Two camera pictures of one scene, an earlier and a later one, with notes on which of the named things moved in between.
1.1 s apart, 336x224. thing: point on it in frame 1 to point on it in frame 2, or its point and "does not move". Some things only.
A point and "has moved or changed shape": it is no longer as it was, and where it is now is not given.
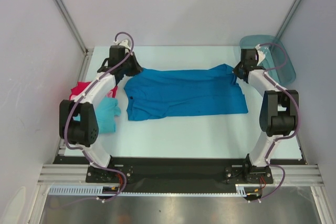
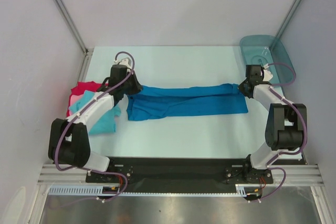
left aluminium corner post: (63, 6) does not move
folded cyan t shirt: (107, 109) does not move
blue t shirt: (154, 93) has moved or changed shape
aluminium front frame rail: (294, 174) does not move
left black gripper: (137, 68) to (137, 87)
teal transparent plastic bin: (277, 63) does not move
